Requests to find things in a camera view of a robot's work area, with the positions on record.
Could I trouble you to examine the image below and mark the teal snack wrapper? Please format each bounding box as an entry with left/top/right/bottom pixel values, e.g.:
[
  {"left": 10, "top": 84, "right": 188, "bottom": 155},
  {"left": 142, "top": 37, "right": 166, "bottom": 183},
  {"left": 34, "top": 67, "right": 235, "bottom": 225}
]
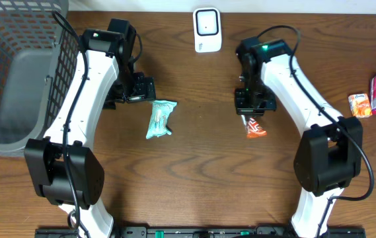
[{"left": 145, "top": 100, "right": 177, "bottom": 139}]

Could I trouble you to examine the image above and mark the orange juice carton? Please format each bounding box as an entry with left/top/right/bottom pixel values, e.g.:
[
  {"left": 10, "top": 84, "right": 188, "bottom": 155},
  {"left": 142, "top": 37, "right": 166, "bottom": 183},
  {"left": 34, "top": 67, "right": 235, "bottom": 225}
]
[{"left": 348, "top": 93, "right": 372, "bottom": 118}]

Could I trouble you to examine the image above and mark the white barcode scanner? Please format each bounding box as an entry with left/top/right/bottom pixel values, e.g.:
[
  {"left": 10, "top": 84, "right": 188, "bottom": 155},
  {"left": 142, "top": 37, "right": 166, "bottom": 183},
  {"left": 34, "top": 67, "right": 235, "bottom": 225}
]
[{"left": 192, "top": 7, "right": 222, "bottom": 53}]

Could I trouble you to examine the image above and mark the grey plastic mesh basket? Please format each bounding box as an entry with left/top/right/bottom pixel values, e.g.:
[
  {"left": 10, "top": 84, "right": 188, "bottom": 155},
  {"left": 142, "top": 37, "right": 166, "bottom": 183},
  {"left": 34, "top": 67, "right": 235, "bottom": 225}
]
[{"left": 0, "top": 0, "right": 78, "bottom": 157}]

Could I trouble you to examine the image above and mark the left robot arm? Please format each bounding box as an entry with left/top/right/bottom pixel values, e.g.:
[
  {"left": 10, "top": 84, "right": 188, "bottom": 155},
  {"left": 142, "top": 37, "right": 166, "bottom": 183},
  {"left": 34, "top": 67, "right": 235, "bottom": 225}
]
[{"left": 24, "top": 19, "right": 155, "bottom": 237}]

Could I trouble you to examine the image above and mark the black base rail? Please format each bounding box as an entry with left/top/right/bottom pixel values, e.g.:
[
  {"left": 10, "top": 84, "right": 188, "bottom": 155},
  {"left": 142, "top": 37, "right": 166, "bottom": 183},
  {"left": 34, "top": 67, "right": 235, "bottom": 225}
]
[{"left": 34, "top": 225, "right": 367, "bottom": 238}]

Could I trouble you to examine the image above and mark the orange chocolate bar wrapper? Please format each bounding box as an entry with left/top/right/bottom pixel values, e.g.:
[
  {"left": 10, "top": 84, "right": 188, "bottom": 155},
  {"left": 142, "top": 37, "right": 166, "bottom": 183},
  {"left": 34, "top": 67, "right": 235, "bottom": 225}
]
[{"left": 241, "top": 115, "right": 267, "bottom": 139}]

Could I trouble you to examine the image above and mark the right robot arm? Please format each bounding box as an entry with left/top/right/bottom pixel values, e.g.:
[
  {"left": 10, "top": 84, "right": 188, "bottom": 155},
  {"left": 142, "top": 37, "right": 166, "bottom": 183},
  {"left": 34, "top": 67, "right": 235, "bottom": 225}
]
[{"left": 235, "top": 37, "right": 365, "bottom": 237}]

